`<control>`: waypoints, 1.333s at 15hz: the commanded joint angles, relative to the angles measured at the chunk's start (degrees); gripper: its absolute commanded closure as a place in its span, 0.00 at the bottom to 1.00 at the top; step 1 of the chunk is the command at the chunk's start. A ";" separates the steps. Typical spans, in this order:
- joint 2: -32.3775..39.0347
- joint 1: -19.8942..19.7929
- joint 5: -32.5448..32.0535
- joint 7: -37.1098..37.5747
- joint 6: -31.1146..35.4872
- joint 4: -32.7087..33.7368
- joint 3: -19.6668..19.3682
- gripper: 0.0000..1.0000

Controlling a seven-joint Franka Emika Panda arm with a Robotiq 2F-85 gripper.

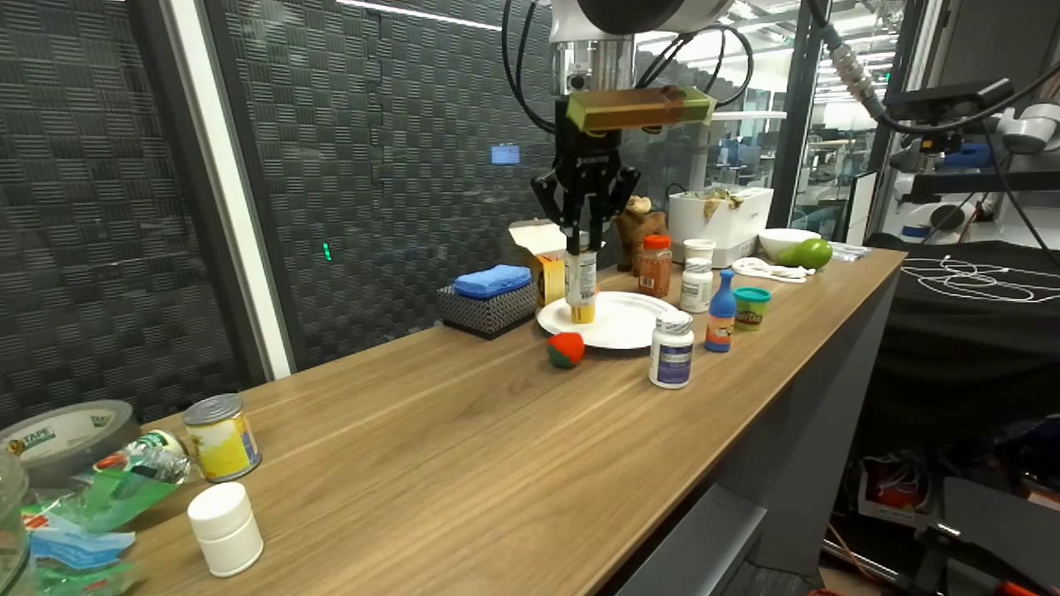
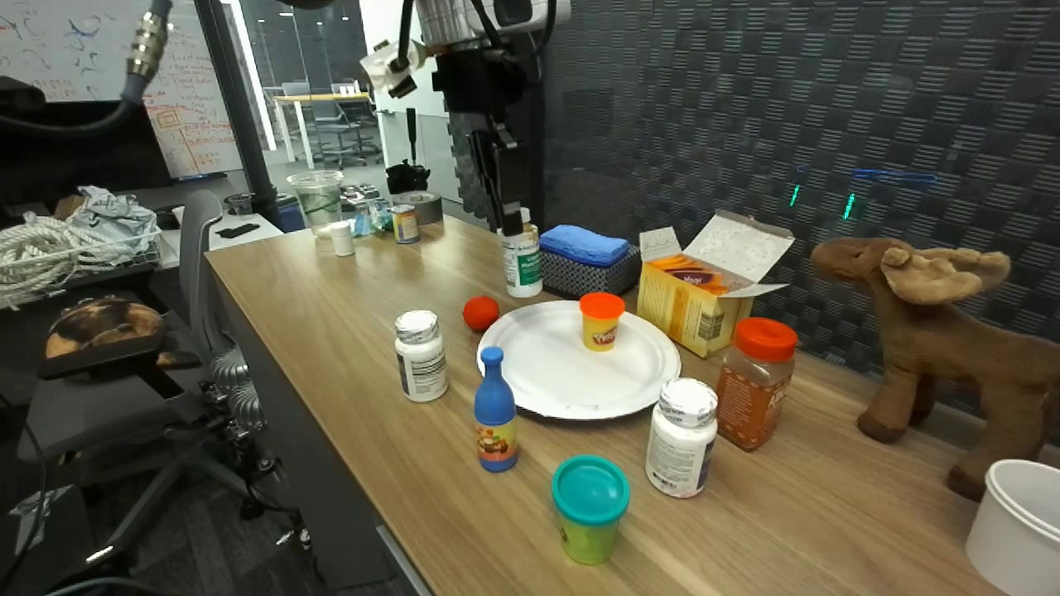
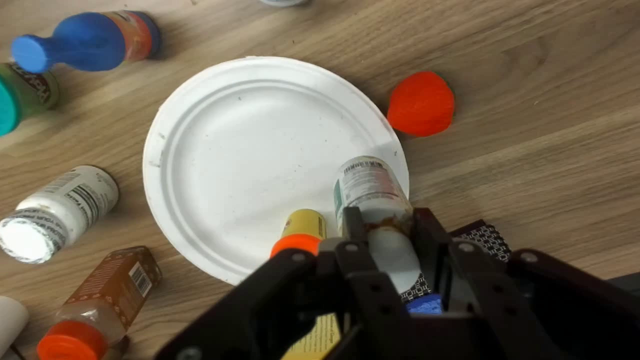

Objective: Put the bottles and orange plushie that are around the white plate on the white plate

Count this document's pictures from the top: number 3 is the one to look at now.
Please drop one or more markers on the white pill bottle grey lid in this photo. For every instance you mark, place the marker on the white pill bottle grey lid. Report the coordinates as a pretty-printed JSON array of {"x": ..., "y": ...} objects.
[{"x": 56, "y": 213}]

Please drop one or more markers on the small orange-capped yellow bottle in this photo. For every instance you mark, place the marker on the small orange-capped yellow bottle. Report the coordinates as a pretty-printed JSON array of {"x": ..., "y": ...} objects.
[{"x": 300, "y": 230}]

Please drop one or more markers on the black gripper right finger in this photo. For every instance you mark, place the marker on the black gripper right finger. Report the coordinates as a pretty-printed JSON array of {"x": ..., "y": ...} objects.
[{"x": 506, "y": 293}]

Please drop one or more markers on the teal-lidded green dough cup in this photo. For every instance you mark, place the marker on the teal-lidded green dough cup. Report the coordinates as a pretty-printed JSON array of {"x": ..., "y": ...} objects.
[{"x": 23, "y": 97}]

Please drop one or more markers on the white paper plate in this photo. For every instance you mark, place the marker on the white paper plate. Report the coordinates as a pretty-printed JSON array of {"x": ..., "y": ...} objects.
[{"x": 246, "y": 166}]

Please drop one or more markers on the white plastic tub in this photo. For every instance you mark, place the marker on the white plastic tub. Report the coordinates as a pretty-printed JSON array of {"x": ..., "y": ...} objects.
[{"x": 11, "y": 323}]

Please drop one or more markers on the blue pin-shaped toy bottle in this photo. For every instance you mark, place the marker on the blue pin-shaped toy bottle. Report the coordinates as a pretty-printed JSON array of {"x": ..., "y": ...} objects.
[{"x": 87, "y": 40}]

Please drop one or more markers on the yellow green wrist-mounted block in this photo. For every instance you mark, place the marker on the yellow green wrist-mounted block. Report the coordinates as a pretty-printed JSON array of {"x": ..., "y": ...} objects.
[{"x": 321, "y": 341}]

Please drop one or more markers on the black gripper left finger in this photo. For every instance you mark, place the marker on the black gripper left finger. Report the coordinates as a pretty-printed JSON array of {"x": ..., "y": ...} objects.
[{"x": 360, "y": 281}]

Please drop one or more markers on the orange plush ball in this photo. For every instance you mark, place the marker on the orange plush ball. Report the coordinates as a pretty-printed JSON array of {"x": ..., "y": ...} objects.
[{"x": 420, "y": 105}]

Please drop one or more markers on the orange-lidded spice jar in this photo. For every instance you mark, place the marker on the orange-lidded spice jar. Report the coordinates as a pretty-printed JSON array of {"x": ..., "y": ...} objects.
[{"x": 106, "y": 293}]

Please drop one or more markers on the slim stained white bottle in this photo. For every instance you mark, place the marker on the slim stained white bottle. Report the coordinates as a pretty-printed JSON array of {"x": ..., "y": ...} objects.
[{"x": 370, "y": 183}]

